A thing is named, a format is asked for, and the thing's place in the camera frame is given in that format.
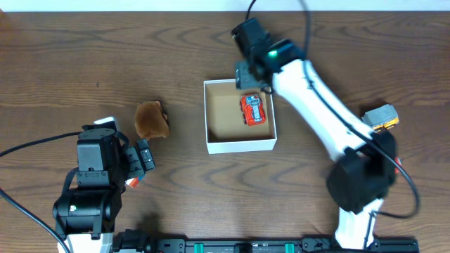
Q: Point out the white cardboard box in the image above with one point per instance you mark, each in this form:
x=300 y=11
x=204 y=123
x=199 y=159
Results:
x=224 y=126

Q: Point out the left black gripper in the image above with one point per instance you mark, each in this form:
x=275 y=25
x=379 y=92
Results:
x=139 y=160

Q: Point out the grey yellow toy truck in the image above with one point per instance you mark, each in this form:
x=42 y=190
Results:
x=382 y=118

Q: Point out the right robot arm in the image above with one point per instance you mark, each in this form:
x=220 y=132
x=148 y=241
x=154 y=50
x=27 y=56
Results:
x=362 y=172

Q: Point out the red toy fire truck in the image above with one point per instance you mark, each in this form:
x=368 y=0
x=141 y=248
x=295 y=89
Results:
x=252 y=108

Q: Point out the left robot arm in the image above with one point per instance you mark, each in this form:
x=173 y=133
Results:
x=91 y=199

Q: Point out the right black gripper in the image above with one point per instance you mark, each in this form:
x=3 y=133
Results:
x=242 y=75

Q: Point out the brown plush toy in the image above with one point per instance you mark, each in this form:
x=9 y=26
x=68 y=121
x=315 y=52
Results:
x=151 y=121

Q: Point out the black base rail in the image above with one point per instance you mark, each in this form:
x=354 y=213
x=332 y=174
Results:
x=139 y=242

